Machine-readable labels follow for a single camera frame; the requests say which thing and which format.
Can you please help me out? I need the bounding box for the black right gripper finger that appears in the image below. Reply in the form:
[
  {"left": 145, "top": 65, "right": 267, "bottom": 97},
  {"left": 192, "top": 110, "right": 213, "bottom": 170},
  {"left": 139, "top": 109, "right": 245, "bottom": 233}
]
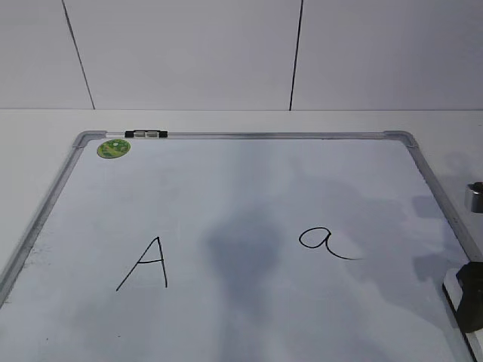
[{"left": 456, "top": 262, "right": 482, "bottom": 333}]

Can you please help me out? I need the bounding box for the white whiteboard eraser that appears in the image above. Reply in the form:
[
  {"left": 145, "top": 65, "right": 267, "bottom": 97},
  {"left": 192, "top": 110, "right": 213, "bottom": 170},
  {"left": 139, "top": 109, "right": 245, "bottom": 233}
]
[{"left": 442, "top": 272, "right": 482, "bottom": 362}]

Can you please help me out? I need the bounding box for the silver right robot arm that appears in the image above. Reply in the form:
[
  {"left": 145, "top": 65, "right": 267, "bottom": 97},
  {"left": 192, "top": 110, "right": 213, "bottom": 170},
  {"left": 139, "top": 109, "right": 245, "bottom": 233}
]
[{"left": 456, "top": 182, "right": 482, "bottom": 333}]

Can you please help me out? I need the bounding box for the round green magnet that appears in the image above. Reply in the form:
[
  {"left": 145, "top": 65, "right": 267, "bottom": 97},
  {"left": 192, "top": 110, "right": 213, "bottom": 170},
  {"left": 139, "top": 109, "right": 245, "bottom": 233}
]
[{"left": 97, "top": 139, "right": 131, "bottom": 159}]

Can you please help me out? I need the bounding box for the whiteboard with aluminium frame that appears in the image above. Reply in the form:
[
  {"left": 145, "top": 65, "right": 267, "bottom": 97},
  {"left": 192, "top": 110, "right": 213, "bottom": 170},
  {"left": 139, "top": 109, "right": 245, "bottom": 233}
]
[{"left": 1, "top": 131, "right": 481, "bottom": 361}]

